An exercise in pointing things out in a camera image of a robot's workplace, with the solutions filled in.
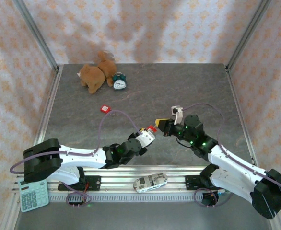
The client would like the teal calculator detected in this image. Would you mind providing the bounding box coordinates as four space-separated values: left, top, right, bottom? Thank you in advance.
17 178 50 213

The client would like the teal alarm clock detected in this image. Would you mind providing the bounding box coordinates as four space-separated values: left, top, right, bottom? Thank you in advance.
112 73 127 91

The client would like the aluminium mounting rail bed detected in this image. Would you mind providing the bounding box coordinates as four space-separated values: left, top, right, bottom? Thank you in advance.
12 165 274 194

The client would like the aluminium frame post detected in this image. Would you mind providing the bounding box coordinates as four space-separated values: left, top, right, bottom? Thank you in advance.
225 0 273 71
12 0 59 72

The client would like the silver printed pouch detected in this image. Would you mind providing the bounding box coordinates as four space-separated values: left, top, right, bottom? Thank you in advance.
133 172 169 194

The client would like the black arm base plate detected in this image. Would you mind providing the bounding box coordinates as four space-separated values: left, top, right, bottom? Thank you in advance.
58 175 102 192
185 174 218 191

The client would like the grey slotted cable duct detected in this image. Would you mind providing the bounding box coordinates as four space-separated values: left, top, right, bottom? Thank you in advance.
48 193 203 203

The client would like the small black controller board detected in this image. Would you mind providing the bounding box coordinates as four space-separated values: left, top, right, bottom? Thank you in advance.
201 191 220 207
67 191 90 208

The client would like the aluminium table side rail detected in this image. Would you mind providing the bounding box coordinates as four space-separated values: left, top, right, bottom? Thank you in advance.
1 68 64 230
225 67 281 230

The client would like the brown plush dog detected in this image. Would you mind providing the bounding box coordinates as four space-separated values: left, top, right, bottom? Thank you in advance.
79 50 117 94

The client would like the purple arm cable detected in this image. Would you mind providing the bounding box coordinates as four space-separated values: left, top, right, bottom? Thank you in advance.
183 103 281 213
10 109 143 208

